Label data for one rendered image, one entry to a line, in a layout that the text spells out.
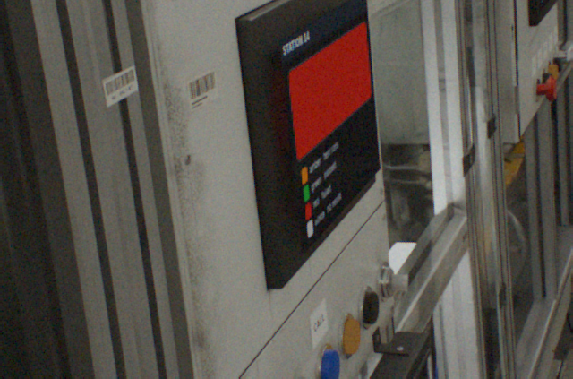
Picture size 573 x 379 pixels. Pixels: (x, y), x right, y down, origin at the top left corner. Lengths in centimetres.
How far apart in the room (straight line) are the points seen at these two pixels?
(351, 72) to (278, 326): 22
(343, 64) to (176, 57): 25
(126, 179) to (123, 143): 2
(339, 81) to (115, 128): 30
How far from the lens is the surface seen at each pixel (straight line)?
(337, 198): 91
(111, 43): 66
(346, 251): 100
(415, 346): 110
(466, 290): 157
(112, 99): 65
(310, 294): 92
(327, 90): 88
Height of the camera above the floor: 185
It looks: 17 degrees down
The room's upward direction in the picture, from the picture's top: 6 degrees counter-clockwise
